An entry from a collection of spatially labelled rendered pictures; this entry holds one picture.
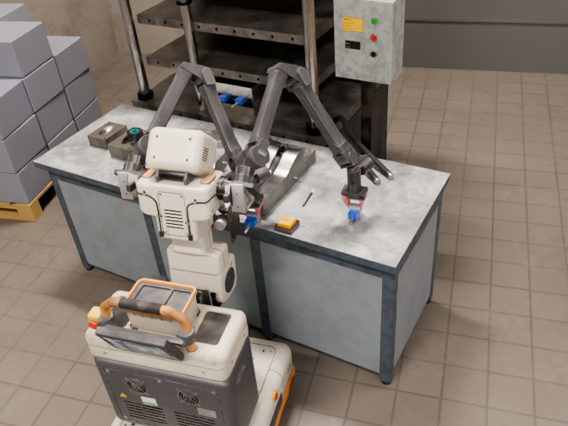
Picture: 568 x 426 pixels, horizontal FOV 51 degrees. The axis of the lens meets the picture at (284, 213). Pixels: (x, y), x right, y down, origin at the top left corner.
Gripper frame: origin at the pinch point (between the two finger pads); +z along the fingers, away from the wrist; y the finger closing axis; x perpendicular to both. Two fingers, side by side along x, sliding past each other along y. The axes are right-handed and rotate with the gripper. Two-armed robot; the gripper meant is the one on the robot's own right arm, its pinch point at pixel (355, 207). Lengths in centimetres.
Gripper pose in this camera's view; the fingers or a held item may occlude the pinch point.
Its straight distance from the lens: 253.5
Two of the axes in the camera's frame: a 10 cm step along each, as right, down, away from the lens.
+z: 1.0, 7.9, 6.0
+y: -9.3, -1.3, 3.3
